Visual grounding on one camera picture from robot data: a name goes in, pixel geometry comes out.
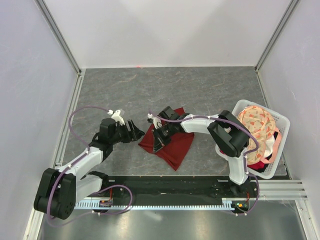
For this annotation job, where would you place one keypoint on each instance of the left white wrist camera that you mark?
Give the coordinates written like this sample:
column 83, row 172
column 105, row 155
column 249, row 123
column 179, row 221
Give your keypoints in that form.
column 117, row 115

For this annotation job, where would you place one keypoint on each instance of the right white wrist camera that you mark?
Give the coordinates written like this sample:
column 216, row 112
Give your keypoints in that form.
column 154, row 120

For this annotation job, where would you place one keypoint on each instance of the floral peach cloth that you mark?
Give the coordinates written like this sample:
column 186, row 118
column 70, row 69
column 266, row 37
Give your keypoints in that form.
column 262, row 127

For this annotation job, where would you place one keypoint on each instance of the right aluminium frame post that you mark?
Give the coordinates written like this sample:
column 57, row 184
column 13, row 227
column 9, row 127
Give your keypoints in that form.
column 276, row 33

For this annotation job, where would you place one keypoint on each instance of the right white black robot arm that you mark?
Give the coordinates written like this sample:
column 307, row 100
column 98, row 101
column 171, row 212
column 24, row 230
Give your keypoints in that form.
column 231, row 137

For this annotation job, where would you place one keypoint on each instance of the aluminium frame post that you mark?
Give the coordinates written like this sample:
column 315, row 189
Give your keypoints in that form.
column 276, row 33
column 58, row 34

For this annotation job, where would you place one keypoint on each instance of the dark red cloth napkin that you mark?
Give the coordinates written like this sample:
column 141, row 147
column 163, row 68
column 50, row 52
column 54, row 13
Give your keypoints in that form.
column 173, row 153

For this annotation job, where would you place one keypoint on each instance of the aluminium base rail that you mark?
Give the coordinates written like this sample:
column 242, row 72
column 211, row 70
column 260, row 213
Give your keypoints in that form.
column 35, row 215

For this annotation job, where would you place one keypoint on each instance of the red cloth in basket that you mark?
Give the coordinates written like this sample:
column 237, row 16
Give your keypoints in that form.
column 261, row 165

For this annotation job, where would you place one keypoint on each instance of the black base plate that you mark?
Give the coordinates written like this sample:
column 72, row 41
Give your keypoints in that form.
column 174, row 191

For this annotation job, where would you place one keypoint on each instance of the left aluminium frame post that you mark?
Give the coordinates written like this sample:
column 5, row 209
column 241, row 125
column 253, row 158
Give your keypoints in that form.
column 58, row 34

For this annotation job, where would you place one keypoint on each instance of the white plastic laundry basket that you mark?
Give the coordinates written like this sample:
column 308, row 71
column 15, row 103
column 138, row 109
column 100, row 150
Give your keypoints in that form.
column 283, row 125

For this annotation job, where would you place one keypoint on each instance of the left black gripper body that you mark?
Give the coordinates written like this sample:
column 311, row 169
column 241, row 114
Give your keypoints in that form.
column 122, row 134

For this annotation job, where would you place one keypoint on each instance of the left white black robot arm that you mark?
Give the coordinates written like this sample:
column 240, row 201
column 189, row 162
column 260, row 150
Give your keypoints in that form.
column 89, row 182

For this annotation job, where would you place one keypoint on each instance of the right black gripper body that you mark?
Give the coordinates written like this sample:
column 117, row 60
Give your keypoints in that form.
column 166, row 132

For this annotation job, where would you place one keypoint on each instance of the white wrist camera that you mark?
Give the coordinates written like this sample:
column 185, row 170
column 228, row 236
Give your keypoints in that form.
column 154, row 120
column 117, row 115

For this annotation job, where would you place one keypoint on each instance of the grey slotted cable duct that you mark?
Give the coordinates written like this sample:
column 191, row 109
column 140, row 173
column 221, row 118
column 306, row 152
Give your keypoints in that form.
column 92, row 203

